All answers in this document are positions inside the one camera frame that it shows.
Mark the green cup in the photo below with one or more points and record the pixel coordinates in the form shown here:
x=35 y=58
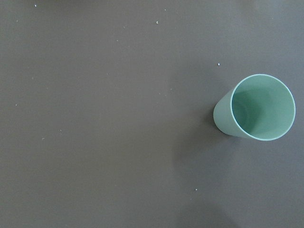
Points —
x=259 y=107

